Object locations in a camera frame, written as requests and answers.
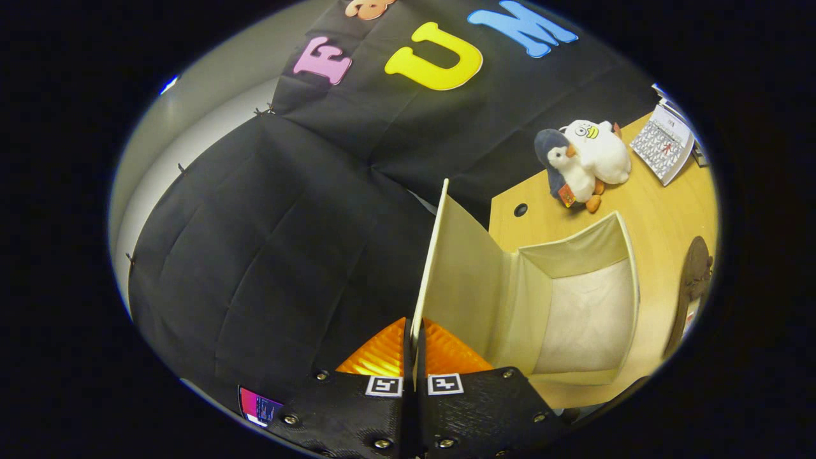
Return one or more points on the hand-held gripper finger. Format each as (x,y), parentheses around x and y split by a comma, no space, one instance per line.
(407,382)
(421,382)

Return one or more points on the beige fabric storage box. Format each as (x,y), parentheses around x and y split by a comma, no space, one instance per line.
(472,280)

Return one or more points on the brown fuzzy slipper shoe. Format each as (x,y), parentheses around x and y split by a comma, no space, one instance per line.
(692,280)

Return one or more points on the device with lit screen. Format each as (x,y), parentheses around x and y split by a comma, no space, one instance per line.
(258,406)

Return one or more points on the black backdrop cloth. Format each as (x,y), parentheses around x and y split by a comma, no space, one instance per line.
(287,223)

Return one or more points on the blue and white plush penguin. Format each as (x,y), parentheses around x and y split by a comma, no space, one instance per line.
(570,172)

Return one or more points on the white plush duck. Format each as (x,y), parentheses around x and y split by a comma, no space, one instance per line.
(605,153)

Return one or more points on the grey patterned book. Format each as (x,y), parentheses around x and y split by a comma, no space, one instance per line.
(663,143)

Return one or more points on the dark grey book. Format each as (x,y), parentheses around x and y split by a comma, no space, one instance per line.
(700,153)

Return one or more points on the white book with dark picture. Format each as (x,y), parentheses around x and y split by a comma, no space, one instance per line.
(669,102)

